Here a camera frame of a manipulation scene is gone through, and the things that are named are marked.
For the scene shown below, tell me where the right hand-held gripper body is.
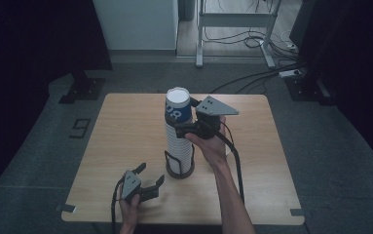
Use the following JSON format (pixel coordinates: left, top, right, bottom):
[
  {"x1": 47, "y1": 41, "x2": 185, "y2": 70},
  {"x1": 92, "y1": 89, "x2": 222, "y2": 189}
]
[{"x1": 187, "y1": 95, "x2": 241, "y2": 141}]

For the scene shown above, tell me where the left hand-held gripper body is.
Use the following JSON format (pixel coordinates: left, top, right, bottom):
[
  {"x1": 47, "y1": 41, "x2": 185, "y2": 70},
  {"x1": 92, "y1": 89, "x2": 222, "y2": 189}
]
[{"x1": 120, "y1": 170, "x2": 161, "y2": 203}]

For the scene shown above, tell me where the stack of white paper cups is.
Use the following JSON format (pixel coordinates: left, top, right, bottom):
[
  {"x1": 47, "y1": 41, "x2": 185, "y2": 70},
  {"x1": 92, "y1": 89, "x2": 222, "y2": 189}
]
[{"x1": 165, "y1": 115, "x2": 195, "y2": 176}]

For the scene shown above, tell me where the black wire cup holder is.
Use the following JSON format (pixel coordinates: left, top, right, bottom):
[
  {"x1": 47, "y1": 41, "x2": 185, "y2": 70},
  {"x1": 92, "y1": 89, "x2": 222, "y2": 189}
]
[{"x1": 164, "y1": 143, "x2": 197, "y2": 180}]

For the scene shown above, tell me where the person's left hand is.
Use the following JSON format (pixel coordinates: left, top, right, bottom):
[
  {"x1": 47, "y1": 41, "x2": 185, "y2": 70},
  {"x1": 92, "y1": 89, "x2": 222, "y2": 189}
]
[{"x1": 118, "y1": 193, "x2": 142, "y2": 227}]

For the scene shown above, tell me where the person's right hand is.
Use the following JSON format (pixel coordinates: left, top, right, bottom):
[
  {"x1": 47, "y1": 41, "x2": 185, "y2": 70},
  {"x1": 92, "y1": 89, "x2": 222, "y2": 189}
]
[{"x1": 184, "y1": 114, "x2": 230, "y2": 170}]

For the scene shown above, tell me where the white power strip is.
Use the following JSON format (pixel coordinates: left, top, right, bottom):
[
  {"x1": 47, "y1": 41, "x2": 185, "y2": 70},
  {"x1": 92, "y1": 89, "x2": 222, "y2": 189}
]
[{"x1": 278, "y1": 68, "x2": 303, "y2": 79}]

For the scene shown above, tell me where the black stand base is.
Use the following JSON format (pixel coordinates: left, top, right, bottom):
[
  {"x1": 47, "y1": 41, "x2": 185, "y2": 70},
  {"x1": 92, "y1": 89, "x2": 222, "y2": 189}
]
[
  {"x1": 58, "y1": 69, "x2": 107, "y2": 105},
  {"x1": 283, "y1": 75, "x2": 336, "y2": 107}
]

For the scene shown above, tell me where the white cabinet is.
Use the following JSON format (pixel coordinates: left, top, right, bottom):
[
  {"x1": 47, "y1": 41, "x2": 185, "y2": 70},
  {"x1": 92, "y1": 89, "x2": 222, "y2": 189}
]
[{"x1": 92, "y1": 0, "x2": 179, "y2": 52}]

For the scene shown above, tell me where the dark curtain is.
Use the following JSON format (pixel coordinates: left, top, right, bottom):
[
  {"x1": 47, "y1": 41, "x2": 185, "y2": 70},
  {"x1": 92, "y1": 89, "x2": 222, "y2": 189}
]
[
  {"x1": 288, "y1": 0, "x2": 373, "y2": 179},
  {"x1": 0, "y1": 0, "x2": 114, "y2": 211}
]

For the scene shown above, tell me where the left hand-held gripper cable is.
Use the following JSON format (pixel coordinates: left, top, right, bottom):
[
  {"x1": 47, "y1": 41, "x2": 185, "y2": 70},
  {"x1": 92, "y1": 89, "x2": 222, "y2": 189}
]
[{"x1": 110, "y1": 176, "x2": 126, "y2": 234}]

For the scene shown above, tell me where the hand-held gripper cable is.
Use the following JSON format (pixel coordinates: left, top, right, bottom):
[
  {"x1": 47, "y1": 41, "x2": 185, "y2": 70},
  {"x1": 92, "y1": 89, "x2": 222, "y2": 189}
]
[
  {"x1": 110, "y1": 176, "x2": 126, "y2": 234},
  {"x1": 215, "y1": 120, "x2": 245, "y2": 205}
]

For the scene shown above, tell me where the bundle of black floor cables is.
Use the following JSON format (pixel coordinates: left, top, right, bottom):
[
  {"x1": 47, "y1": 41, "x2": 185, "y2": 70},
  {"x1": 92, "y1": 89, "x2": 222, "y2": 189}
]
[{"x1": 203, "y1": 27, "x2": 307, "y2": 96}]

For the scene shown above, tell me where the right hand-held gripper cable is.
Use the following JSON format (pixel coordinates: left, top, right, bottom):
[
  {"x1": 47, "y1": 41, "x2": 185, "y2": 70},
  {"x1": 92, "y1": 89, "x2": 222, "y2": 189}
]
[{"x1": 215, "y1": 120, "x2": 245, "y2": 205}]

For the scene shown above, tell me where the white metal stand frame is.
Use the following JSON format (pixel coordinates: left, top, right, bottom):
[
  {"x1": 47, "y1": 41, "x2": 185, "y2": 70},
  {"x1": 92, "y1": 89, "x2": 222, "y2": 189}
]
[{"x1": 195, "y1": 0, "x2": 283, "y2": 69}]

